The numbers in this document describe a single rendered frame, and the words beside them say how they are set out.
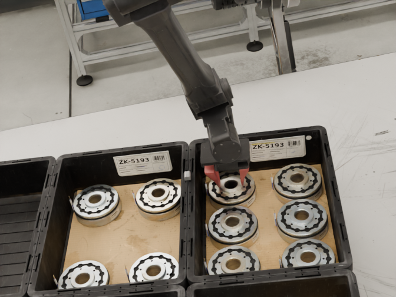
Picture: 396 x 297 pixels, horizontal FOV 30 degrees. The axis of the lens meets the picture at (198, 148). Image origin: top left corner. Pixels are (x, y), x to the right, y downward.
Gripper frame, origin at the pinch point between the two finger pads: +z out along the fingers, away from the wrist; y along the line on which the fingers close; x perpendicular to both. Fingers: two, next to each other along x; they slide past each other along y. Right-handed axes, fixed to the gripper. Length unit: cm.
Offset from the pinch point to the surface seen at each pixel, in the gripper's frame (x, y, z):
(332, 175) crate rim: -6.8, 21.2, -5.6
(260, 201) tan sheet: -2.5, 6.0, 4.3
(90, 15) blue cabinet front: 172, -69, 54
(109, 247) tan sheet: -12.4, -26.3, 3.9
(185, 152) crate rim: 4.3, -9.0, -5.8
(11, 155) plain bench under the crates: 37, -63, 17
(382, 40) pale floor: 176, 60, 89
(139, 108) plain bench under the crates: 52, -28, 17
